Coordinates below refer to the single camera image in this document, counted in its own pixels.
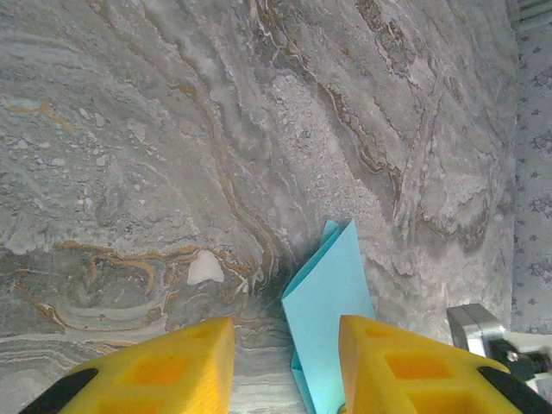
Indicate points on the aluminium table edge rail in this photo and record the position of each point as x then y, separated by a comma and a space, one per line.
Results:
535, 13

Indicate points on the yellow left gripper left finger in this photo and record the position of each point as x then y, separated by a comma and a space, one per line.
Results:
164, 371

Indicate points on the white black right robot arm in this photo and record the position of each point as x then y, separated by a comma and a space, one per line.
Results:
474, 328

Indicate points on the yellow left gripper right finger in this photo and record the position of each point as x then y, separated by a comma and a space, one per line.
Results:
409, 371

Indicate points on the light blue paper sheet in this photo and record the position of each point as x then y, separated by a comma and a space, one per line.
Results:
328, 293

